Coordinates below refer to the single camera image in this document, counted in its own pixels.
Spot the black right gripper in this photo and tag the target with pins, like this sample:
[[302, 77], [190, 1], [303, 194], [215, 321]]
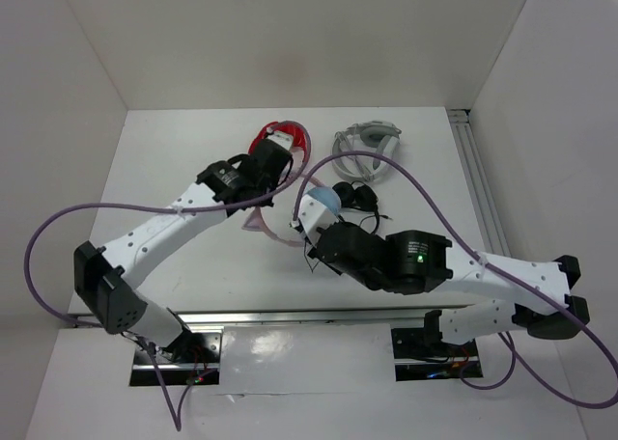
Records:
[[310, 253]]

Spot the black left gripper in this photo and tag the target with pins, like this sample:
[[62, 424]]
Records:
[[273, 182]]

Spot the pink blue cat-ear headphones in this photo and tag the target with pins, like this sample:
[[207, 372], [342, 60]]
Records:
[[255, 223]]

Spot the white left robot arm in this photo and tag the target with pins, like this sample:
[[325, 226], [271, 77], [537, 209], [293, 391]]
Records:
[[107, 278]]

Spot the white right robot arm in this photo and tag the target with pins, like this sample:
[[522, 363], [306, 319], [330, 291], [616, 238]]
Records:
[[533, 296]]

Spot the black on-ear headphones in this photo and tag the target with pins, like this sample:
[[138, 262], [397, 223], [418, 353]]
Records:
[[361, 198]]

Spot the red headphones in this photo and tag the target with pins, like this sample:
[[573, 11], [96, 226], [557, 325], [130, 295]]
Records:
[[300, 139]]

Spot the white grey gaming headset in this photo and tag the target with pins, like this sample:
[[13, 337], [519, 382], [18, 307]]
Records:
[[355, 150]]

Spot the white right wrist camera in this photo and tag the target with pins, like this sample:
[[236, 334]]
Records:
[[319, 208]]

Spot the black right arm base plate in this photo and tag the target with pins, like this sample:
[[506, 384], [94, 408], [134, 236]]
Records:
[[416, 361]]

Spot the aluminium table edge rail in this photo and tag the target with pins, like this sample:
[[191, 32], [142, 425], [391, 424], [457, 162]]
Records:
[[400, 317]]

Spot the aluminium side rail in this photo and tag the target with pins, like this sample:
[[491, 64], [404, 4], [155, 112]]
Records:
[[478, 185]]

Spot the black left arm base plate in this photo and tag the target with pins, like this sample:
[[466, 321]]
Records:
[[199, 366]]

